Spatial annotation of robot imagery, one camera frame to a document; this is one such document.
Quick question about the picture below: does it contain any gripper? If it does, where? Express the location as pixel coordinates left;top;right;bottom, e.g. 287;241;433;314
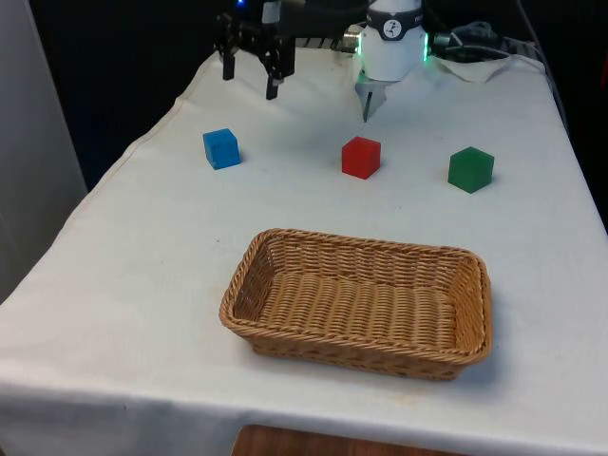
213;0;296;101

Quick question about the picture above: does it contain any blue cube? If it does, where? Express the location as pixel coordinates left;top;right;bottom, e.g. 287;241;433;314
202;127;241;170

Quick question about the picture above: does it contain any red cube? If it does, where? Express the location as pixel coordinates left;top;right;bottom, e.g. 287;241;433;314
340;136;383;181

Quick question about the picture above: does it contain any green cube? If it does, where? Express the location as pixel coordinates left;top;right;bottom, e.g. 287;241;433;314
446;145;496;194

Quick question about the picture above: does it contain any wicker basket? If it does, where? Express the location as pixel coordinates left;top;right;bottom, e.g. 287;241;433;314
218;228;494;383

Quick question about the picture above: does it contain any pale locker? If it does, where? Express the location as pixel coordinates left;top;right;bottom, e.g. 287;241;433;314
0;0;90;305

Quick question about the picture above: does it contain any black cable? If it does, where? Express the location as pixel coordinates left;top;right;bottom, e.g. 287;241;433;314
432;23;513;63

